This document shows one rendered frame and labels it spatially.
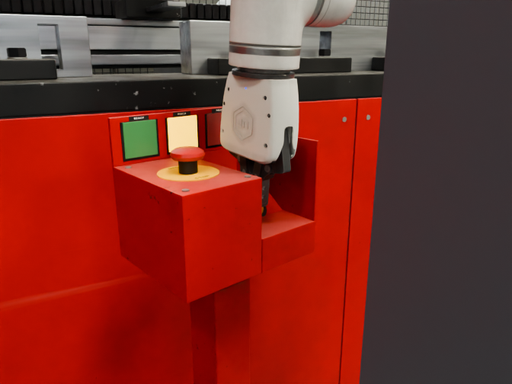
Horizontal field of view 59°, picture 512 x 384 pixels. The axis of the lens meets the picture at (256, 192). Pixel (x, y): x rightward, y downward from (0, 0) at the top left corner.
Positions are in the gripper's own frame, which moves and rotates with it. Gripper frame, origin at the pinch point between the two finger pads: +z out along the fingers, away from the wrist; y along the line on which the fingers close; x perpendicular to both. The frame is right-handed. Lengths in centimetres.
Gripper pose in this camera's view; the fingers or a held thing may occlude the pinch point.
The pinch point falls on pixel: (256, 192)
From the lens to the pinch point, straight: 59.8
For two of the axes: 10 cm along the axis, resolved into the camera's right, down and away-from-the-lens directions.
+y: 6.5, 3.0, -6.9
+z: -0.6, 9.3, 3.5
